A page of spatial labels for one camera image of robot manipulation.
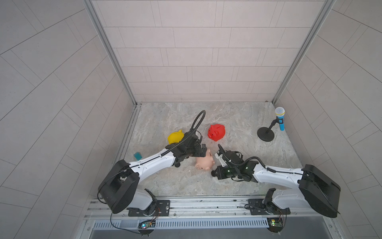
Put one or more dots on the teal plug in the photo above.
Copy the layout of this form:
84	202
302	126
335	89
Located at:
137	156

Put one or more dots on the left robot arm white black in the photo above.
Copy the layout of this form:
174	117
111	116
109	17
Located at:
120	189

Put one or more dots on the controller board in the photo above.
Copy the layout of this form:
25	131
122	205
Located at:
146	227
276	225

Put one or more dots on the left controller board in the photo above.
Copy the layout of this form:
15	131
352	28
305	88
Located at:
146	227

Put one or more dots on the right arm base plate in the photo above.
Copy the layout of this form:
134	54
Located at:
259	207

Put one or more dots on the right controller board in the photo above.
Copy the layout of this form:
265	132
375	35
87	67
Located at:
276	225

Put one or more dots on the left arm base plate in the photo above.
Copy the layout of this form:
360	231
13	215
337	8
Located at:
158	208

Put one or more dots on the black microphone stand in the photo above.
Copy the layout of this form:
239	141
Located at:
265	133

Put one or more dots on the red piggy bank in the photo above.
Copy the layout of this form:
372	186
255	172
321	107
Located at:
216	132

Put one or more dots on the blue toy microphone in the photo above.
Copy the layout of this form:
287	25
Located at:
280	113

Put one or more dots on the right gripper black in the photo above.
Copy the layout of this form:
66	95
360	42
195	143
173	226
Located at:
219	174

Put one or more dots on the aluminium rail frame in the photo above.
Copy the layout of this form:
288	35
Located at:
206	217

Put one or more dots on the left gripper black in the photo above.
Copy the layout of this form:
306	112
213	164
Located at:
198	153

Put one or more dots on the yellow piggy bank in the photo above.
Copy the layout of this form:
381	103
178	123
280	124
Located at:
175	137

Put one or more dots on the pink piggy bank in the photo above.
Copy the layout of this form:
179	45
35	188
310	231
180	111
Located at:
205	163

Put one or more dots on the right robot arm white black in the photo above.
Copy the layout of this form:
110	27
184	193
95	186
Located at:
306	187

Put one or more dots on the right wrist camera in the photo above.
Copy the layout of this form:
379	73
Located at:
219	156

